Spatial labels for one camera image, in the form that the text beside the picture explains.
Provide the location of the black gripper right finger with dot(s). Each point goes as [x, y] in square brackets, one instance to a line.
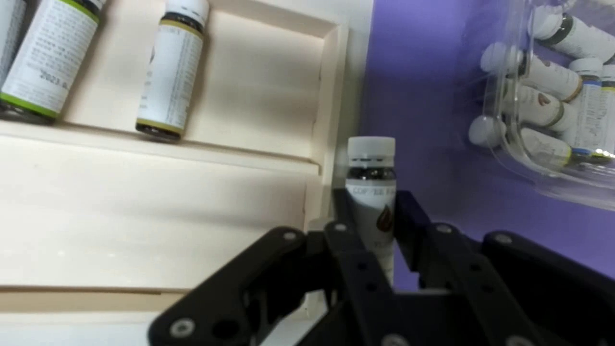
[543, 294]

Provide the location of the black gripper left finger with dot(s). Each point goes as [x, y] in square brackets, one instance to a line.
[288, 289]

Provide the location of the white bottle brown logo black band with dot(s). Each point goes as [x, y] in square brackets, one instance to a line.
[370, 193]

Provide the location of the white bottle gold band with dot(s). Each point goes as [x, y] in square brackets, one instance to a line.
[169, 77]

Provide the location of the pale wooden tray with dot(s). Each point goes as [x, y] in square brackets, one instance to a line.
[159, 212]

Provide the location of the clear plastic container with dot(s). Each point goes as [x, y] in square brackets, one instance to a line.
[557, 183]

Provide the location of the small white labelled bottle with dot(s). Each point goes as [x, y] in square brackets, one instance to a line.
[543, 108]
[582, 39]
[543, 73]
[538, 146]

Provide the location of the purple mat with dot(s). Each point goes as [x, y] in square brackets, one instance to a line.
[422, 96]

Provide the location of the white bottle green band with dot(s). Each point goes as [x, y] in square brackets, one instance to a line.
[48, 64]

